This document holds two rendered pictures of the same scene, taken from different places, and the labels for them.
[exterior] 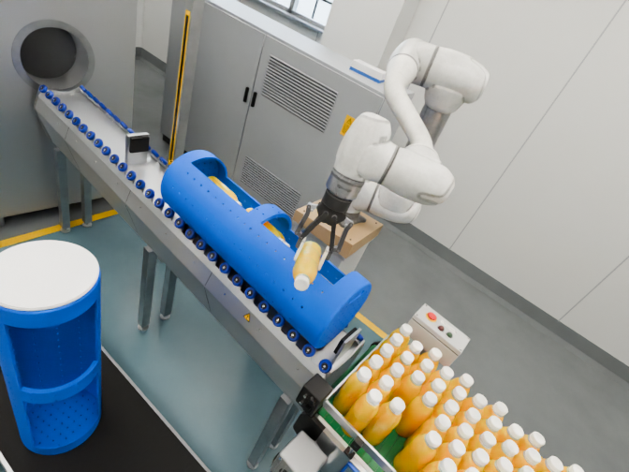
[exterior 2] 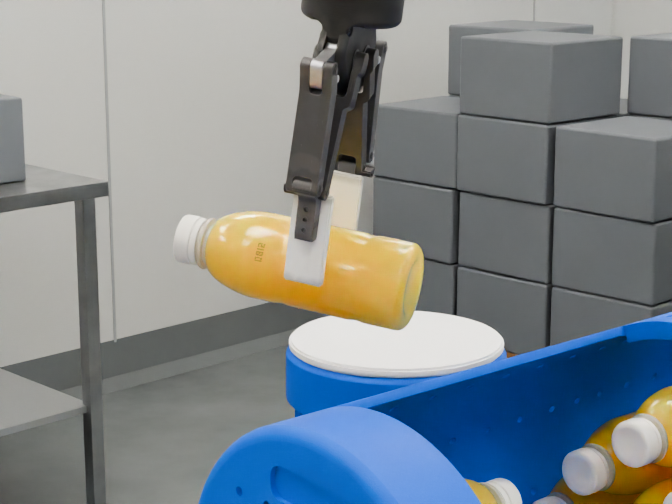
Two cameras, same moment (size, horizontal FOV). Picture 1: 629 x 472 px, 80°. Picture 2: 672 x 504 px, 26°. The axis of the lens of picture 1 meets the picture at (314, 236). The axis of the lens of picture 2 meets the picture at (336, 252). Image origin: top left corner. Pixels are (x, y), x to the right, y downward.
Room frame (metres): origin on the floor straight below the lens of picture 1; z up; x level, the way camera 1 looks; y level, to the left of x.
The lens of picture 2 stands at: (1.26, -1.03, 1.56)
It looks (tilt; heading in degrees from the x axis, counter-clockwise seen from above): 13 degrees down; 112
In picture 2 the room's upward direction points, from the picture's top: straight up
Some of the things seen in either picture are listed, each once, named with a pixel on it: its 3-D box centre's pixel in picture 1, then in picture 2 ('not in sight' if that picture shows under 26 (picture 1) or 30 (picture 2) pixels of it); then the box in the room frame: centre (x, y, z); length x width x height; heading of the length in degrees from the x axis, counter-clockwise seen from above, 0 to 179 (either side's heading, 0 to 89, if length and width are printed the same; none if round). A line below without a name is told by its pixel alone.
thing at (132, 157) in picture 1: (138, 149); not in sight; (1.50, 0.94, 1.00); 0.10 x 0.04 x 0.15; 153
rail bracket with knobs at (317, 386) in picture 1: (314, 394); not in sight; (0.69, -0.19, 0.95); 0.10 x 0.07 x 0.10; 153
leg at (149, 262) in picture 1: (146, 290); not in sight; (1.31, 0.72, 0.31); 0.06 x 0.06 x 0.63; 63
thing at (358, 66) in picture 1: (368, 71); not in sight; (2.86, 0.10, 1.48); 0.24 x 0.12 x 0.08; 75
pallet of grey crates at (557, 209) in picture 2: not in sight; (571, 204); (0.16, 3.93, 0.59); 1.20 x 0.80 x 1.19; 157
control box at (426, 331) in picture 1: (435, 334); not in sight; (1.05, -0.56, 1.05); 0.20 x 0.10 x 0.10; 63
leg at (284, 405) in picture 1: (268, 434); not in sight; (0.86, -0.15, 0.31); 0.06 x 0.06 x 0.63; 63
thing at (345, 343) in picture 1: (344, 345); not in sight; (0.89, -0.24, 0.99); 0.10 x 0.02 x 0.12; 153
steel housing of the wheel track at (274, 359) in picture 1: (167, 217); not in sight; (1.37, 0.69, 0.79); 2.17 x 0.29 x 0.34; 63
